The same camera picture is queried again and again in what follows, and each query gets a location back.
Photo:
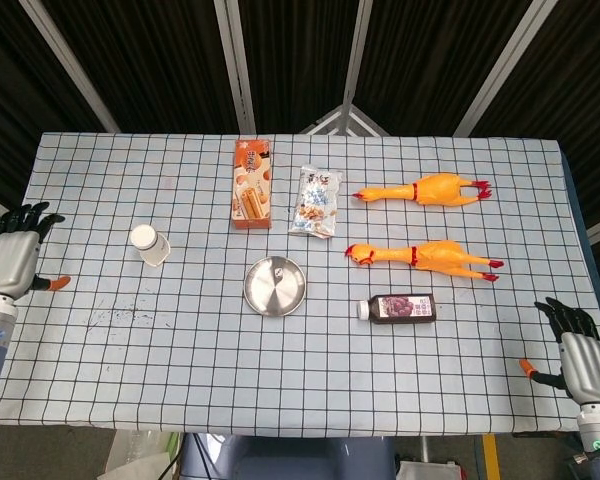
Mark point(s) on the clear plastic bag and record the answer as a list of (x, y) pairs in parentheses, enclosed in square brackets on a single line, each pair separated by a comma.
[(145, 455)]

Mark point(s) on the yellow rubber chicken toy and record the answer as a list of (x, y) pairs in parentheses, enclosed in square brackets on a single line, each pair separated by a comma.
[(440, 189), (440, 255)]

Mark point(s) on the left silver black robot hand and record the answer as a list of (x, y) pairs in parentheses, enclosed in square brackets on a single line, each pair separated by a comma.
[(7, 260)]

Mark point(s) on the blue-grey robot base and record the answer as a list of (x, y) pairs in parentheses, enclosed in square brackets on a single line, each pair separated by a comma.
[(290, 460)]

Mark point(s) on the silver white snack bag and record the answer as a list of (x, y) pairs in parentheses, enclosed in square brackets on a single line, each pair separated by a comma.
[(315, 205)]

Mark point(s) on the white box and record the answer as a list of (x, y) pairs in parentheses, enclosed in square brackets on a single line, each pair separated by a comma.
[(430, 471)]

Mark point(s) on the light blue grid tablecloth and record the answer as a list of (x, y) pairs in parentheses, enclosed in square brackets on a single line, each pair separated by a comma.
[(180, 360)]

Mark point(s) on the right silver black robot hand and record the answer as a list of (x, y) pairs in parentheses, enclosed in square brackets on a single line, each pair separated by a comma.
[(587, 365)]

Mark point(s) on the white metal frame post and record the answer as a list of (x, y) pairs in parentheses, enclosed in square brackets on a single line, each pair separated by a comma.
[(502, 65), (357, 50), (70, 65), (237, 65)]

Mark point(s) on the round stainless steel plate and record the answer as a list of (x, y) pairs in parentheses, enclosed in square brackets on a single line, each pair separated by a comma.
[(272, 295)]

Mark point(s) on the dark grape juice bottle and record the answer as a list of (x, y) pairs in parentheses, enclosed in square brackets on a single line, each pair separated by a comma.
[(405, 307)]

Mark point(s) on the white triangular frame brace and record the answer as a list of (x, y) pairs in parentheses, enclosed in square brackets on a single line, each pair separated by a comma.
[(325, 120)]

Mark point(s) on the orange egg roll snack box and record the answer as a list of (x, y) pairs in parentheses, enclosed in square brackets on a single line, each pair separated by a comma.
[(252, 185)]

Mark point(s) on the white paper cup blue band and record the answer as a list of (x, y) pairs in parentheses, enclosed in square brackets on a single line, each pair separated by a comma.
[(152, 247)]

